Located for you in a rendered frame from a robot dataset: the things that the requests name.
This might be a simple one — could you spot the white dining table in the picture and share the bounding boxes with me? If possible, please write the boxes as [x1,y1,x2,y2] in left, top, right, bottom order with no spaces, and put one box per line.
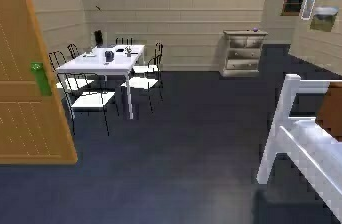
[55,44,146,120]

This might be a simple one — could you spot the beige chest of drawers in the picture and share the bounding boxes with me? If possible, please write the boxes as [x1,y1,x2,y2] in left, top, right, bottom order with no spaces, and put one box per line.
[218,29,269,78]

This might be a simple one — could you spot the white framed bed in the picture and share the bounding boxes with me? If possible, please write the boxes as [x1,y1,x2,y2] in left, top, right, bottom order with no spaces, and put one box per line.
[256,73,342,224]

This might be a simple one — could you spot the dark framed window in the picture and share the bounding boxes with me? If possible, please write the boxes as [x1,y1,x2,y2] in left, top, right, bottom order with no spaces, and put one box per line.
[281,0,304,17]

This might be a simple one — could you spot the orange wooden room door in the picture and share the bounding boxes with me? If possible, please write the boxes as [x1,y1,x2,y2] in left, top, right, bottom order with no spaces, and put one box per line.
[0,0,79,166]

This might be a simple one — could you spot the white framed mirror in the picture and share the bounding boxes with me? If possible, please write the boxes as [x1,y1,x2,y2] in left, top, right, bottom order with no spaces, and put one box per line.
[300,0,315,21]

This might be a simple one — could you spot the black wire white-seat chair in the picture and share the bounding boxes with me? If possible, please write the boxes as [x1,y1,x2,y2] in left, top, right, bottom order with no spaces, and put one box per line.
[120,53,164,114]
[48,50,120,137]
[132,42,164,75]
[56,43,95,91]
[114,36,134,46]

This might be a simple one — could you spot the green door handle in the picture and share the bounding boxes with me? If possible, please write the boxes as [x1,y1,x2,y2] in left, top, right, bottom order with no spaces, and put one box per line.
[30,61,53,97]

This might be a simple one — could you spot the landscape wall picture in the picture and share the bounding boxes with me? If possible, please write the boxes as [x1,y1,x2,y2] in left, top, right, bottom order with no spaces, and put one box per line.
[309,5,340,33]

